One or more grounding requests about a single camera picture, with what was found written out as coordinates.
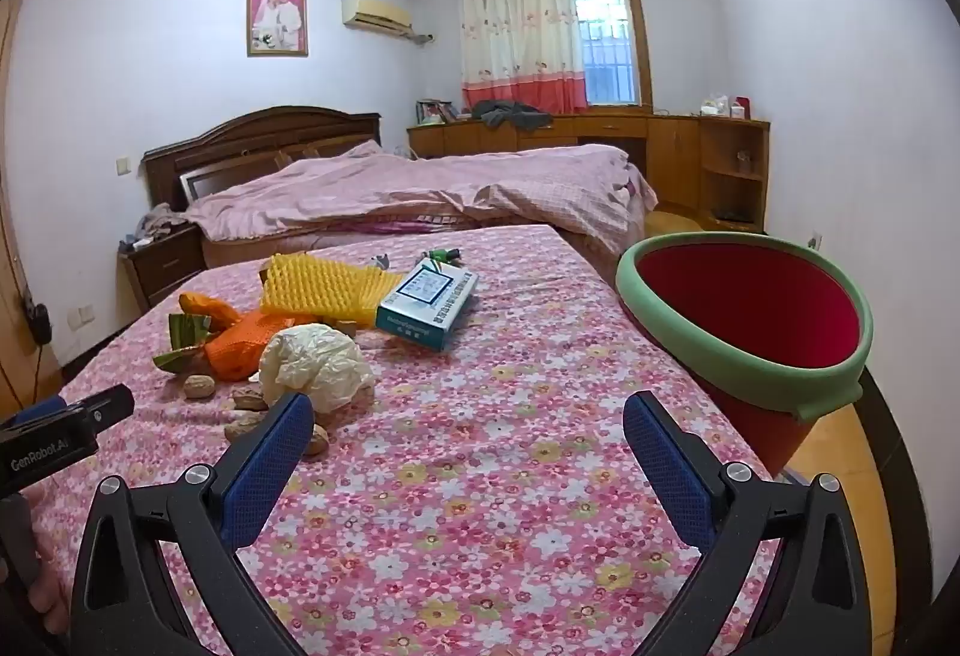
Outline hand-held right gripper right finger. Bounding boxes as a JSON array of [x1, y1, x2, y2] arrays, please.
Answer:
[[622, 390, 875, 656]]

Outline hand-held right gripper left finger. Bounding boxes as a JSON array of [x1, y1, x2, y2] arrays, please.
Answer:
[[71, 392, 314, 656]]

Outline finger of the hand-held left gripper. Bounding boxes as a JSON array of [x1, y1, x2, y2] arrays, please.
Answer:
[[0, 384, 136, 438]]

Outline yellow foam fruit net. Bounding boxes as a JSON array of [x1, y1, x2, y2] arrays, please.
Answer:
[[259, 253, 406, 329]]

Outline red bin with green rim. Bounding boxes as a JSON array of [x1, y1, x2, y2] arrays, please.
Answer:
[[615, 233, 875, 479]]

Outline person's left hand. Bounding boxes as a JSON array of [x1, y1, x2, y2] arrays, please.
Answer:
[[0, 487, 72, 636]]

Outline green leaf wrapper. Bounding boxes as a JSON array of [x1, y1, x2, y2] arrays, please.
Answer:
[[152, 315, 215, 372]]

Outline white plush toy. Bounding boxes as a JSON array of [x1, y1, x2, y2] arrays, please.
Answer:
[[259, 324, 376, 413]]

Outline orange peel piece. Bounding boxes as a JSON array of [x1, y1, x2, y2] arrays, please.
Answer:
[[178, 291, 239, 327]]

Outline dark wooden nightstand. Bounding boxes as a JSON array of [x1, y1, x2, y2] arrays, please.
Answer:
[[118, 225, 207, 327]]

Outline pile of pale clothes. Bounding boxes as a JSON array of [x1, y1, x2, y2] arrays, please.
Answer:
[[120, 202, 188, 252]]

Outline pink floral bedsheet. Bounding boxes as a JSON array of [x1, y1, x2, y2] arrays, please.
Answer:
[[34, 223, 796, 656]]

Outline wooden door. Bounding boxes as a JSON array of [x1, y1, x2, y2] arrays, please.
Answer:
[[0, 0, 61, 402]]

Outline teal and white carton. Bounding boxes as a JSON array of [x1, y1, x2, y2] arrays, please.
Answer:
[[375, 260, 479, 351]]

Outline bed with pink blanket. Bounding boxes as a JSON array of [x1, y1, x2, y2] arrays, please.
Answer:
[[184, 140, 657, 252]]

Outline dark wooden headboard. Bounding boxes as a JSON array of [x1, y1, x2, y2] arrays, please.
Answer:
[[142, 107, 382, 211]]

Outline long wooden desk cabinet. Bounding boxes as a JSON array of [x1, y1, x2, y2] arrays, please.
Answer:
[[407, 115, 771, 233]]

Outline grey clothes heap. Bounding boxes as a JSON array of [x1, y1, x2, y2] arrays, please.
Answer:
[[472, 100, 552, 131]]

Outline framed wedding photo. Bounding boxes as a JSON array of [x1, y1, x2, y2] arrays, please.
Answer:
[[247, 0, 309, 58]]

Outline wooden framed window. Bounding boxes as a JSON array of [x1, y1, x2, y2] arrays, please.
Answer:
[[568, 0, 653, 109]]

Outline floral curtain with red hem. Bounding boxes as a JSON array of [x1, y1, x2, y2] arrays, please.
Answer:
[[457, 0, 587, 113]]

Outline black plug with cable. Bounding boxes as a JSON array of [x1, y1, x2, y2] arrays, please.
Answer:
[[21, 296, 53, 348]]

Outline wall air conditioner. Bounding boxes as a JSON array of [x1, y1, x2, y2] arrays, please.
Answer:
[[341, 0, 415, 37]]

